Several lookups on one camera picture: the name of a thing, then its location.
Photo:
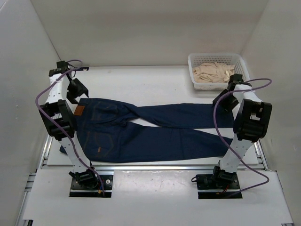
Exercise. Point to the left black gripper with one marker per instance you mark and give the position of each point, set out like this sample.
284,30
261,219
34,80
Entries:
82,90

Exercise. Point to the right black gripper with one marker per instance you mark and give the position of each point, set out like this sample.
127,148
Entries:
228,108

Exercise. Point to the dark blue denim trousers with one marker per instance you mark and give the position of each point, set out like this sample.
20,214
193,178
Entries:
119,132

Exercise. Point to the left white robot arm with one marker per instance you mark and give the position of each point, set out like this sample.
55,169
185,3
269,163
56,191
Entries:
54,105

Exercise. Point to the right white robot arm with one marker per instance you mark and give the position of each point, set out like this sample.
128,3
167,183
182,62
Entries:
250,125

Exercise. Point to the beige crumpled garment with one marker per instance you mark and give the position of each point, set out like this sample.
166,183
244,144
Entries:
213,73

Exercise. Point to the white plastic basket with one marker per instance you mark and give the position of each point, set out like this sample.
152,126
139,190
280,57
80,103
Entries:
196,59

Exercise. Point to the small dark corner label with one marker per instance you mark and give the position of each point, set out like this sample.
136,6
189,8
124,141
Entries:
83,69

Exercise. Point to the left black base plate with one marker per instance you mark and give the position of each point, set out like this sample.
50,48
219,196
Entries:
94,190

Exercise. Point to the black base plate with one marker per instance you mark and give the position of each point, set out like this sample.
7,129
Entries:
210,189
94,190

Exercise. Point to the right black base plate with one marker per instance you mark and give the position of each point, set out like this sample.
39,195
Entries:
210,189

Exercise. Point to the aluminium rail frame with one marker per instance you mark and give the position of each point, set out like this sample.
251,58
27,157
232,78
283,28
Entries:
149,194

